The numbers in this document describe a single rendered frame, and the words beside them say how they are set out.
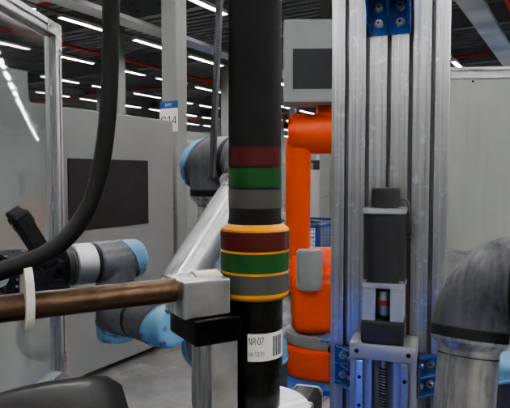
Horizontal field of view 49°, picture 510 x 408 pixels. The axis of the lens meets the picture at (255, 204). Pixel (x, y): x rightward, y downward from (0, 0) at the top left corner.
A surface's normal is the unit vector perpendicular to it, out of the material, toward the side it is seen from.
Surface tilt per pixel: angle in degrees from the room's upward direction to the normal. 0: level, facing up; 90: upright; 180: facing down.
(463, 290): 74
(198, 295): 90
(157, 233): 90
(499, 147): 90
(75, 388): 34
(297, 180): 96
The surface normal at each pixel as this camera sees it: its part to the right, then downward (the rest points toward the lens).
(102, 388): 0.45, -0.82
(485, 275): -0.69, -0.25
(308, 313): -0.04, 0.05
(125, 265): 0.72, 0.04
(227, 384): 0.50, 0.04
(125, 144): 0.86, 0.03
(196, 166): -0.69, 0.04
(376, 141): -0.32, 0.05
